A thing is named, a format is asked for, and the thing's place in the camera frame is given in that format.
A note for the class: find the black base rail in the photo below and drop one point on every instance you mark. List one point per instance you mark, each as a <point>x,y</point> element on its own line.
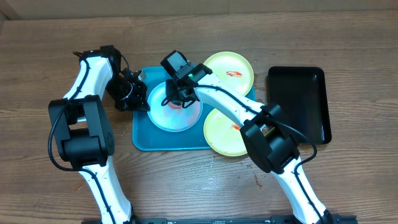
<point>276,219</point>

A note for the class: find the pink green sponge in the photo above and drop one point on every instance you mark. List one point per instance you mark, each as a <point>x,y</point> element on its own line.
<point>174,105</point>

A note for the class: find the yellow-green plate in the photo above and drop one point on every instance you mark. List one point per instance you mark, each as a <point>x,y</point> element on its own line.
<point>223,135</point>
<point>233,69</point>

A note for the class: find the light blue plate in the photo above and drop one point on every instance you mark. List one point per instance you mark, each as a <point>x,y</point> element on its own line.
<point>168,119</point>

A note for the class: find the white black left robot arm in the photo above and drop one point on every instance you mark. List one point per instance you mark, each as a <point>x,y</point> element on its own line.
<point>81,138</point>

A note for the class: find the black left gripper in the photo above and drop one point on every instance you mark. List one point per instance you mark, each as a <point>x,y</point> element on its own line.
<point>138,103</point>

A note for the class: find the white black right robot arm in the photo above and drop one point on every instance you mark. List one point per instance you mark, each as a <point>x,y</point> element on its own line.
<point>271,143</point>

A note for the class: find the black plastic tray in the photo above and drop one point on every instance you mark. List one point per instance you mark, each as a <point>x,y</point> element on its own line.
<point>301,93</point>

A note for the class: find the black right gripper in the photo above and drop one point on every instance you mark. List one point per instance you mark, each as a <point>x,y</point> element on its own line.
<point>173,86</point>

